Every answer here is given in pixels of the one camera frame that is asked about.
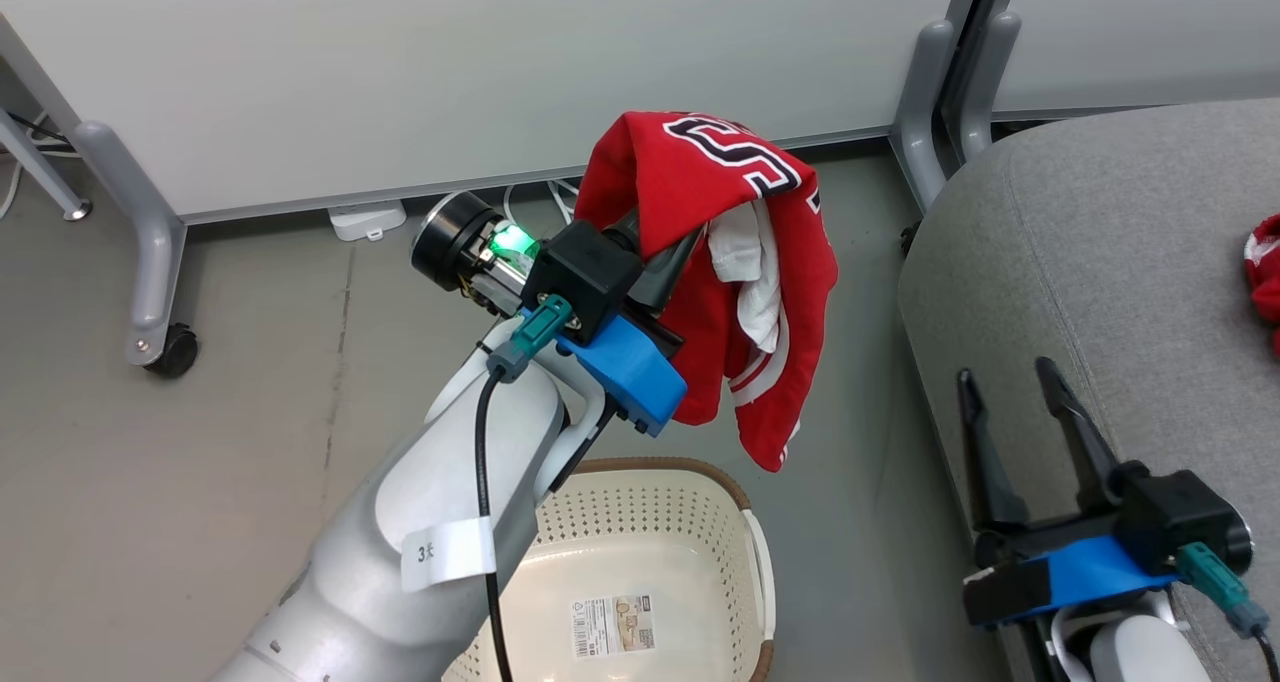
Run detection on right gripper with blue housing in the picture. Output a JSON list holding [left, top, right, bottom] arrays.
[[955, 356, 1180, 631]]

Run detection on curved grey partition leg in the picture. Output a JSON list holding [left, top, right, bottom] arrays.
[[957, 9, 1024, 164], [889, 18, 959, 214]]

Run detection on large black caster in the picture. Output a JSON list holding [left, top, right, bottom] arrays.
[[142, 323, 200, 380]]

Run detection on product sticker label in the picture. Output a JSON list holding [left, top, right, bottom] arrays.
[[569, 593, 658, 661]]

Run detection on white tape label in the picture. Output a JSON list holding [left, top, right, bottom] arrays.
[[400, 516, 499, 594]]

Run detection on thin grey partition leg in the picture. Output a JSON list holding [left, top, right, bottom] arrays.
[[0, 107, 94, 223]]

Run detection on grey fabric sofa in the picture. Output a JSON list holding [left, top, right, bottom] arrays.
[[896, 97, 1280, 682]]

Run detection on red garment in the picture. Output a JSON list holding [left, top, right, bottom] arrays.
[[1242, 213, 1280, 355]]

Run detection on white coiled cable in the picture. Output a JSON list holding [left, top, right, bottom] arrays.
[[500, 176, 583, 229]]

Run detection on white partition panel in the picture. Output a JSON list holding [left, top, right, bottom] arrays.
[[990, 0, 1280, 119], [0, 0, 969, 227]]

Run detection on cream perforated laundry basket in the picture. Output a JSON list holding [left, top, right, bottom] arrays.
[[445, 457, 777, 682]]

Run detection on red jersey with number print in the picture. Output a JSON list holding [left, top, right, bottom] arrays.
[[573, 110, 840, 474]]

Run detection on left gripper with blue housing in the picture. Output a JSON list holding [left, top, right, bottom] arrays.
[[411, 191, 707, 438]]

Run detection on black cable with teal connector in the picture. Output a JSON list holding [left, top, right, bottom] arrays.
[[1174, 543, 1280, 682], [474, 296, 574, 682]]

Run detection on thin black floor cable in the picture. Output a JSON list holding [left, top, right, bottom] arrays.
[[0, 110, 73, 153]]

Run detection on thick grey partition leg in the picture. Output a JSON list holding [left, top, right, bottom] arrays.
[[71, 119, 191, 368]]

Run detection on white power strip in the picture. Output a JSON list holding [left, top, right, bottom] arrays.
[[327, 199, 409, 244]]

